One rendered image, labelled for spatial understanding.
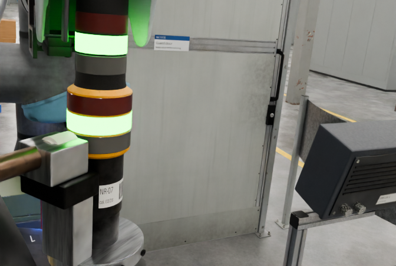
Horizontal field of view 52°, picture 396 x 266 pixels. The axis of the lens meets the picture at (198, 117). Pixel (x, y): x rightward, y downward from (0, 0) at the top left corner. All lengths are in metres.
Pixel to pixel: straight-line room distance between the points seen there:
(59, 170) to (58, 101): 0.27
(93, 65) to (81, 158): 0.06
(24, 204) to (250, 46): 1.79
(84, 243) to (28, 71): 0.28
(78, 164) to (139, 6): 0.11
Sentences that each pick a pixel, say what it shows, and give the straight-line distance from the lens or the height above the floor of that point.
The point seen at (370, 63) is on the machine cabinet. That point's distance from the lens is 10.38.
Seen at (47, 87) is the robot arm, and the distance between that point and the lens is 0.52.
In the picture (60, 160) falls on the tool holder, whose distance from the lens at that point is 0.25.
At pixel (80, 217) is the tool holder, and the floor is 1.34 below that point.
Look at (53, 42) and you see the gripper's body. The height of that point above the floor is 1.45.
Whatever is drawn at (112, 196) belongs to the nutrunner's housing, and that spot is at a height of 1.35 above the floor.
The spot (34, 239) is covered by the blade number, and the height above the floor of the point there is 1.18.
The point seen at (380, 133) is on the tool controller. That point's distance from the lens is 1.01.
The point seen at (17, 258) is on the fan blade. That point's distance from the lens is 0.31.
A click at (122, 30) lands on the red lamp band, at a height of 1.46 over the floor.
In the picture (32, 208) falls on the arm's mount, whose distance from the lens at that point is 0.98.
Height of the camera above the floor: 1.48
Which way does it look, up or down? 15 degrees down
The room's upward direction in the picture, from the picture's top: 5 degrees clockwise
